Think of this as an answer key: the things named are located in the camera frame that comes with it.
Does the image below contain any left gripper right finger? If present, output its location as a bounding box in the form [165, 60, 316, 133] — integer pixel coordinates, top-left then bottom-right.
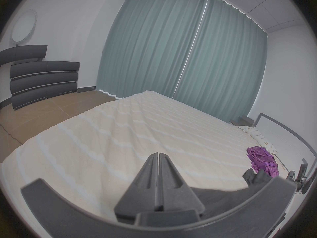
[159, 153, 206, 218]

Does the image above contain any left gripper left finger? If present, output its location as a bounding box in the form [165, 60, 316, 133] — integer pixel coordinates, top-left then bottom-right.
[114, 152, 159, 219]

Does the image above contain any black T-shirt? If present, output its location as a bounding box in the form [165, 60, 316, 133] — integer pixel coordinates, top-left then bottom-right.
[189, 168, 273, 219]

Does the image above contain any bed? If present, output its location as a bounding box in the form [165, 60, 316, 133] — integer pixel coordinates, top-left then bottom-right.
[0, 90, 317, 222]

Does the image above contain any purple satin garment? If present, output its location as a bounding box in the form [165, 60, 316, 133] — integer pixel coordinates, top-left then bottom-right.
[246, 146, 280, 177]

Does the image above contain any grey bedside table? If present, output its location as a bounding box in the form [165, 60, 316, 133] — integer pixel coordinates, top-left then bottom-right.
[229, 116, 255, 127]

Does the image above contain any white printed pillow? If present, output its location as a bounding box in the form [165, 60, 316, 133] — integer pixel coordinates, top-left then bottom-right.
[238, 125, 279, 156]

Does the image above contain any black chest of drawers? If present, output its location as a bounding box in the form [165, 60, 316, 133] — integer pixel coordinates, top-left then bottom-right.
[10, 60, 80, 111]

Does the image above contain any black dressing table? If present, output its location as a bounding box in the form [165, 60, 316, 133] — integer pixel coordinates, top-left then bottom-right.
[0, 44, 48, 67]

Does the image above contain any round white mirror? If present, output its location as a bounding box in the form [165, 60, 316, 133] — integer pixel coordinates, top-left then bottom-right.
[11, 10, 37, 45]

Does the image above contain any black cable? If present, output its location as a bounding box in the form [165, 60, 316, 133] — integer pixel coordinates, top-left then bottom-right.
[0, 124, 21, 145]

